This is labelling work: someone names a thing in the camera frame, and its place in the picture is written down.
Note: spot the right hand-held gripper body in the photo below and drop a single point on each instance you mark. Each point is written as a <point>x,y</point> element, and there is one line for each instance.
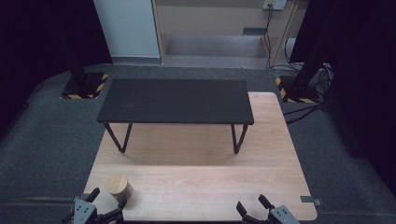
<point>281,215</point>

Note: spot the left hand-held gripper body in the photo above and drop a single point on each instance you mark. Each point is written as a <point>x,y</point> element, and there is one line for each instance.
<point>84,213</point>

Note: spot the round wooden block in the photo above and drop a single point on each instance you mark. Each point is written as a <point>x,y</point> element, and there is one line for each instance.
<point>120,186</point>

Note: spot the grey tape strip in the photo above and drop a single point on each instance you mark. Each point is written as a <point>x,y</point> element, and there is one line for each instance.
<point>309,200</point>

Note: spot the black stand with striped base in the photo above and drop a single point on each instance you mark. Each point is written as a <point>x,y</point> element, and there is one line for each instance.
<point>300,88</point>
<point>82,82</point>

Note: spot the black metal-legged shelf riser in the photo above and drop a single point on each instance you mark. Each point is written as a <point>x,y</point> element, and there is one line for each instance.
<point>176,101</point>

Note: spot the dark curtain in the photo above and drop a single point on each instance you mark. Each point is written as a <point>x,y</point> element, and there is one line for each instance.
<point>361,77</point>
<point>40,37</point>

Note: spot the white cabinet panel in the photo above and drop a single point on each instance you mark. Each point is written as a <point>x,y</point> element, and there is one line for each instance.
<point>127,28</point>

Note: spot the light wooden shelf unit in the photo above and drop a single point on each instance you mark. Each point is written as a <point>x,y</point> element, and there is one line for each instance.
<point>214,21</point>

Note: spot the white power strip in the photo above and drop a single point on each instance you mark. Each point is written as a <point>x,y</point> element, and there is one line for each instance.
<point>274,3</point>

